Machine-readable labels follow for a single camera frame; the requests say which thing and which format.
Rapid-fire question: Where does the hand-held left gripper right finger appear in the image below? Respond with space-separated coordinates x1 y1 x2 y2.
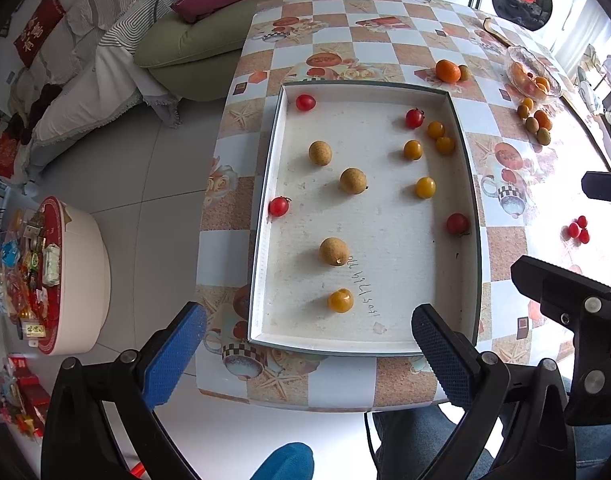
411 303 579 480

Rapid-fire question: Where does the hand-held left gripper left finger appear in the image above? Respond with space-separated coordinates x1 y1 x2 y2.
39 301 208 480

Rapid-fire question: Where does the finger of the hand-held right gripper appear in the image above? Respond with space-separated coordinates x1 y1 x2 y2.
510 255 611 427
582 171 611 205

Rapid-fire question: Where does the white rectangular tray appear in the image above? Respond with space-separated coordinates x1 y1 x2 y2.
246 81 483 358

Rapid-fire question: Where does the person's jeans leg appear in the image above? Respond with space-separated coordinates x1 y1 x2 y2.
370 400 611 480

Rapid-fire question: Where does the silver shoe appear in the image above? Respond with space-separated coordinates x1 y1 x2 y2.
577 67 599 113

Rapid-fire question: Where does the round white low table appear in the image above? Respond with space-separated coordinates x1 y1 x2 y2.
0 196 111 357

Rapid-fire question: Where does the clear glass bowl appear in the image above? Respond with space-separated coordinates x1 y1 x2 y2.
504 46 563 98

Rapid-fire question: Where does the blue slipper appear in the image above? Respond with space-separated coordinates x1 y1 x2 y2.
248 442 315 480

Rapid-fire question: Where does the stack of red packets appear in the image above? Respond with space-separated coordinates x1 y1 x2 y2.
0 355 51 441

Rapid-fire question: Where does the pile of snack packets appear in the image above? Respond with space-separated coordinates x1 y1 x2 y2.
0 210 61 346

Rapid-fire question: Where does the small orange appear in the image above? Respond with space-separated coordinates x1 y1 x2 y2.
435 59 461 84

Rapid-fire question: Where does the long curved wooden stick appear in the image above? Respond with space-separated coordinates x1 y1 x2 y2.
482 16 516 53

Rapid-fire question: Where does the white quilt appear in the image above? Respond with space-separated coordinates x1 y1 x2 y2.
28 50 181 171

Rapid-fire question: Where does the red cushion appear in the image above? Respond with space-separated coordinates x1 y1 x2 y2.
14 0 66 68
0 110 21 181

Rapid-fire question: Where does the checkered printed tablecloth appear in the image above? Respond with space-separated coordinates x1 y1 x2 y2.
194 0 611 413

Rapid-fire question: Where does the green sofa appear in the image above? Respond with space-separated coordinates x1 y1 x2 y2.
135 0 399 103

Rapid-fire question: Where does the grey striped blanket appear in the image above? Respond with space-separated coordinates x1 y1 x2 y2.
68 0 186 53

